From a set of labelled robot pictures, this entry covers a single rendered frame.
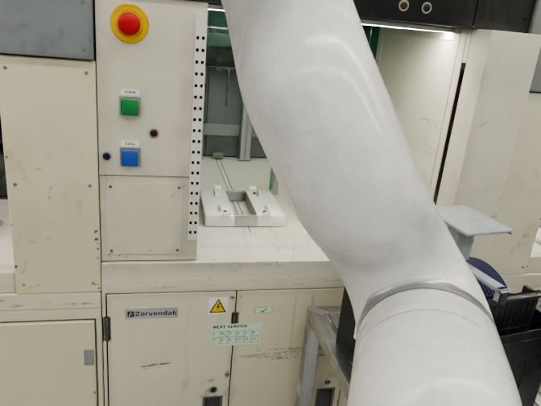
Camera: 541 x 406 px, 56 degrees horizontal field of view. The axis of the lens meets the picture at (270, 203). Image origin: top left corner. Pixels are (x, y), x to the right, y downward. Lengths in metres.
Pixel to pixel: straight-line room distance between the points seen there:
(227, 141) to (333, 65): 1.65
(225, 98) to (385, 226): 1.61
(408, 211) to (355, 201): 0.05
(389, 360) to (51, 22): 0.82
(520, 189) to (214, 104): 1.11
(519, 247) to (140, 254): 0.93
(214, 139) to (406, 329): 1.64
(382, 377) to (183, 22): 0.79
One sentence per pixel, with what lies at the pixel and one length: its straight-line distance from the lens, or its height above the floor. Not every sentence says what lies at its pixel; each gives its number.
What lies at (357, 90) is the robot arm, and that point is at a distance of 0.34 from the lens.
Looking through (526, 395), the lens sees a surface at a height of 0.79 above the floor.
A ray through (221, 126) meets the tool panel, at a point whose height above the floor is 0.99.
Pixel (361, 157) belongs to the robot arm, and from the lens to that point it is 0.34.
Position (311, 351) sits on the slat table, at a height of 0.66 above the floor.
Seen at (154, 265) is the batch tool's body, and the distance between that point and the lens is 1.13.
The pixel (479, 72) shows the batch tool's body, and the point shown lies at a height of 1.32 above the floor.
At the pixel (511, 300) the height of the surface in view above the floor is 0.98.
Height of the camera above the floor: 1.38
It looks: 20 degrees down
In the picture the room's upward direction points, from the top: 5 degrees clockwise
